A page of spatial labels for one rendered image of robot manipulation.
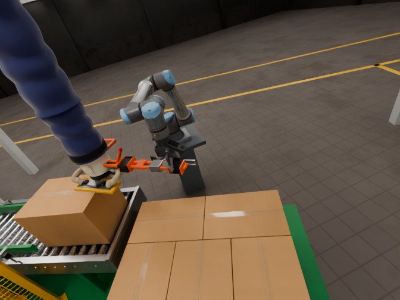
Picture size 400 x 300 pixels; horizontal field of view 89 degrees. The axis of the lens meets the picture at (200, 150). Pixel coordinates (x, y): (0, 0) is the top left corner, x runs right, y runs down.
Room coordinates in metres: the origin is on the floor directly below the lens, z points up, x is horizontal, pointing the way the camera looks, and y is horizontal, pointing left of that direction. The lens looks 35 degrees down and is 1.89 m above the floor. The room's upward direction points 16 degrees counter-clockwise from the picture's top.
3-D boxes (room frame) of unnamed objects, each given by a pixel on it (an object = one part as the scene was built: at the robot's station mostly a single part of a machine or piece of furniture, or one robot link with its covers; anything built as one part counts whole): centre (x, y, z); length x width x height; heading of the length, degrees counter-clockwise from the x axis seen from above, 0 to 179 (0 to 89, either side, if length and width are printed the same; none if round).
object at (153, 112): (0.93, 0.17, 1.50); 0.10 x 0.09 x 0.12; 176
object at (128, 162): (1.07, 0.46, 1.19); 0.10 x 0.08 x 0.06; 154
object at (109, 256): (1.19, 0.76, 0.58); 0.70 x 0.03 x 0.06; 166
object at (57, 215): (1.27, 1.11, 0.75); 0.60 x 0.40 x 0.40; 77
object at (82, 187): (1.09, 0.73, 1.08); 0.34 x 0.10 x 0.05; 64
